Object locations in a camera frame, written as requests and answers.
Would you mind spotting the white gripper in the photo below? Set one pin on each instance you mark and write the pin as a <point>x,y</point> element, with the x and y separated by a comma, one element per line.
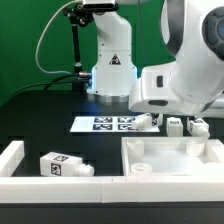
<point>153,93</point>

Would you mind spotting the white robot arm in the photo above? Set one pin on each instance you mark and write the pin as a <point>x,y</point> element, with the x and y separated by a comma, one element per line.
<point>191,85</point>

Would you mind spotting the white U-shaped obstacle fence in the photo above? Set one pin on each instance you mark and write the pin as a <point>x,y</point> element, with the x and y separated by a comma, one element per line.
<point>102,189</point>

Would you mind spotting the white tag sheet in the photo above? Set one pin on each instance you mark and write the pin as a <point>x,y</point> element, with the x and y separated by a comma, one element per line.
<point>107,124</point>

